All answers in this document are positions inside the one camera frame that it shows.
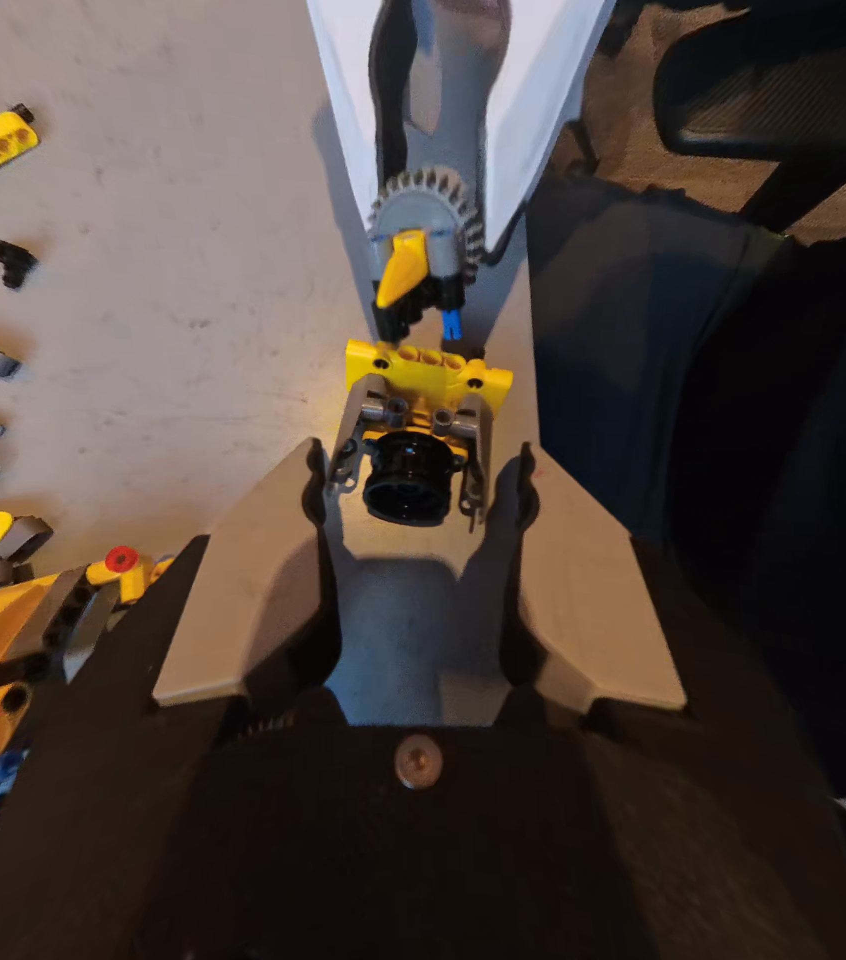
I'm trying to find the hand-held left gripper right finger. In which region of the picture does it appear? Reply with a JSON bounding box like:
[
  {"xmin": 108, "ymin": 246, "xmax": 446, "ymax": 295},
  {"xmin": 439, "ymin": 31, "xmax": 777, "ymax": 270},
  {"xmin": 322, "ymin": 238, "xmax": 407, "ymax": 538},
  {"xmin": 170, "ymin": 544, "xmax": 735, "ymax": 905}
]
[{"xmin": 496, "ymin": 442, "xmax": 688, "ymax": 717}]

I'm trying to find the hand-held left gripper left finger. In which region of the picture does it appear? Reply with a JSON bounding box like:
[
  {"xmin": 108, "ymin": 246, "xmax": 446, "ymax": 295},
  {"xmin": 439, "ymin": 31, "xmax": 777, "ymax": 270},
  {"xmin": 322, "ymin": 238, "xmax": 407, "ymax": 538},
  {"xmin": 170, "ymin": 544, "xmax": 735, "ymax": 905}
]
[{"xmin": 151, "ymin": 437, "xmax": 343, "ymax": 725}]

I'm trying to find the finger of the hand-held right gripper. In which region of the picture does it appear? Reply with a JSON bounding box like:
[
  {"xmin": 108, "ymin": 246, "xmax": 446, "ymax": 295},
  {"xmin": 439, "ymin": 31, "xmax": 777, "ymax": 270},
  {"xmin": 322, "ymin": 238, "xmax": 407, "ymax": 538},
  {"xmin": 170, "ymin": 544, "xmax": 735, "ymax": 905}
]
[
  {"xmin": 305, "ymin": 0, "xmax": 411, "ymax": 245},
  {"xmin": 485, "ymin": 0, "xmax": 617, "ymax": 256}
]

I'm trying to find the grey gear brick assembly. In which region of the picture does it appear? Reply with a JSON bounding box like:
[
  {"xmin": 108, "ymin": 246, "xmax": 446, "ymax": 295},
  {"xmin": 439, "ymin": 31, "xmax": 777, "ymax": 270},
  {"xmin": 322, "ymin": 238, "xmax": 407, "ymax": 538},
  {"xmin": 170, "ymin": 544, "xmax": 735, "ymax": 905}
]
[{"xmin": 365, "ymin": 168, "xmax": 486, "ymax": 342}]

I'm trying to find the small yellow grey brick assembly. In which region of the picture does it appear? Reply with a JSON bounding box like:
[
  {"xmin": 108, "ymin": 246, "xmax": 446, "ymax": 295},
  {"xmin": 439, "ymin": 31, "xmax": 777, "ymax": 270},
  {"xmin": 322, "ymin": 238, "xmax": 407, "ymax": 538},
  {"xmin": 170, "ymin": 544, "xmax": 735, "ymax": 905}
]
[{"xmin": 324, "ymin": 337, "xmax": 514, "ymax": 535}]

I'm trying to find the light grey desk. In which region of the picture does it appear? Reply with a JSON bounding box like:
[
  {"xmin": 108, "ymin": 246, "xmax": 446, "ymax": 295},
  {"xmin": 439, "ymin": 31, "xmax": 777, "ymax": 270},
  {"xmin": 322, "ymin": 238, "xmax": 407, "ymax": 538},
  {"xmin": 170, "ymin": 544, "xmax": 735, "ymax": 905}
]
[{"xmin": 0, "ymin": 0, "xmax": 544, "ymax": 729}]

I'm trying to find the black office chair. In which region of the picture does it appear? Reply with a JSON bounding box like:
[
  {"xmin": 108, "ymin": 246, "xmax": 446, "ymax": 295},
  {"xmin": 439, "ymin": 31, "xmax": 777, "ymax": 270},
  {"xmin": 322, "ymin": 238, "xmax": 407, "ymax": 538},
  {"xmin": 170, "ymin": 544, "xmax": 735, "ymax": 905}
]
[{"xmin": 651, "ymin": 0, "xmax": 846, "ymax": 234}]

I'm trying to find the small black connector brick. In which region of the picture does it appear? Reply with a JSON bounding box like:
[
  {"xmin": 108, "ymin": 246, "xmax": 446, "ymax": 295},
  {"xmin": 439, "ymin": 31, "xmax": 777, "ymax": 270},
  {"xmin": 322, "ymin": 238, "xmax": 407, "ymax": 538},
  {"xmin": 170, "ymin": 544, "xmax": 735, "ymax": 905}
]
[{"xmin": 0, "ymin": 238, "xmax": 40, "ymax": 291}]

